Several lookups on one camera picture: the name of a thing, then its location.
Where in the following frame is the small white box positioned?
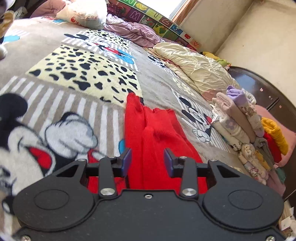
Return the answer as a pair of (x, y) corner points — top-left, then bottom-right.
(279, 214), (293, 231)

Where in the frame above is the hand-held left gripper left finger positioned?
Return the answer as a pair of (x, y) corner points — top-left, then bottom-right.
(52, 148), (132, 200)

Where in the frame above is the cartoon mouse printed blanket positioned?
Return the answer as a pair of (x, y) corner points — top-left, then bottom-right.
(0, 16), (250, 232)

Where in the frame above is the colourful alphabet foam mat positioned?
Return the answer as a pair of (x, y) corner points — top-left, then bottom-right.
(109, 0), (201, 51)

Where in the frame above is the pile of folded pastel clothes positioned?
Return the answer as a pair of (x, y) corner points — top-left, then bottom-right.
(211, 85), (289, 186)

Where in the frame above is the yellow green plush toy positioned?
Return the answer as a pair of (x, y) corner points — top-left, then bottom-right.
(202, 51), (232, 67)

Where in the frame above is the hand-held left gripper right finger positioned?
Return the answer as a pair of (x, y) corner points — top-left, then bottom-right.
(164, 149), (245, 200)

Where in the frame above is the window with wooden frame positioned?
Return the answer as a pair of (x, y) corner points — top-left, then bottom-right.
(170, 0), (197, 22)

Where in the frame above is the cream quilt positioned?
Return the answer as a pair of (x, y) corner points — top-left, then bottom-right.
(143, 42), (243, 101)

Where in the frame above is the dark wooden headboard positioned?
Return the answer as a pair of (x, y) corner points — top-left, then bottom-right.
(228, 66), (296, 139)

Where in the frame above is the red knit sweater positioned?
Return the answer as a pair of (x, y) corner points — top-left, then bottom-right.
(87, 93), (207, 195)

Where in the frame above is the yellow knit garment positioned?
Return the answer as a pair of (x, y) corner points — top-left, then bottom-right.
(261, 117), (289, 156)

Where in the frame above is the purple quilt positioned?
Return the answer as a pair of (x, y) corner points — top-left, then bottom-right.
(30, 0), (178, 48)

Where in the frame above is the red folded garment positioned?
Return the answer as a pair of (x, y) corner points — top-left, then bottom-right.
(264, 132), (282, 163)

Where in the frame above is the white plastic bag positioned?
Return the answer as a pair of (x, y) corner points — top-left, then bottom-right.
(57, 0), (108, 30)

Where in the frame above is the pink pillow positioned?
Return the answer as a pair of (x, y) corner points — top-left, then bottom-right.
(254, 104), (296, 167)

